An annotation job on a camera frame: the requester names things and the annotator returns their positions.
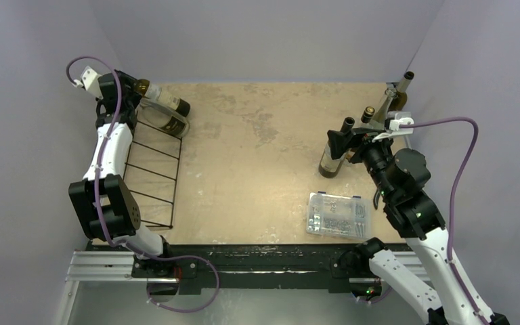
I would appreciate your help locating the dark green labelled wine bottle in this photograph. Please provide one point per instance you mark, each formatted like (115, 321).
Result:
(157, 94)

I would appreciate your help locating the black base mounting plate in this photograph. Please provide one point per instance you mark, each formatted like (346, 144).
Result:
(337, 268)

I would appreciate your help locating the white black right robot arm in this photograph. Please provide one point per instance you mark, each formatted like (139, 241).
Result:
(450, 297)

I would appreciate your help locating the clear square bottle gold cap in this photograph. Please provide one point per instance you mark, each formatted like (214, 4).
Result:
(364, 122)

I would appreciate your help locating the clear plastic screw box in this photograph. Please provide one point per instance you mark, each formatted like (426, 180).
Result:
(339, 216)

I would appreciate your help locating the clear glass black-label bottle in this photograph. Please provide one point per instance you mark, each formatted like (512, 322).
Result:
(164, 118)

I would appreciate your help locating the black wire wine rack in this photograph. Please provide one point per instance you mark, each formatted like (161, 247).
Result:
(152, 171)

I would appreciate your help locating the black handled pliers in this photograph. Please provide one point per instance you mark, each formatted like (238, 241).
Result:
(376, 199)

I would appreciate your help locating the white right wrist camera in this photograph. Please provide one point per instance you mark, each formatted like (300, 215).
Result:
(396, 124)

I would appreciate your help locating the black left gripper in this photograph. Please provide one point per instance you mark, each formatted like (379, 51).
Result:
(134, 97)

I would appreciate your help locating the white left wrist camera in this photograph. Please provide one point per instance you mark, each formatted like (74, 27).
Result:
(89, 81)

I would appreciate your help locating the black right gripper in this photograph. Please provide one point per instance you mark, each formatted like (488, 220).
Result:
(364, 135)

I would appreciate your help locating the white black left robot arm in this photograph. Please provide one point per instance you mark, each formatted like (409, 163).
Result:
(105, 207)

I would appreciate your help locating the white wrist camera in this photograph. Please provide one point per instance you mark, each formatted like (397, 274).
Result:
(89, 81)
(396, 124)

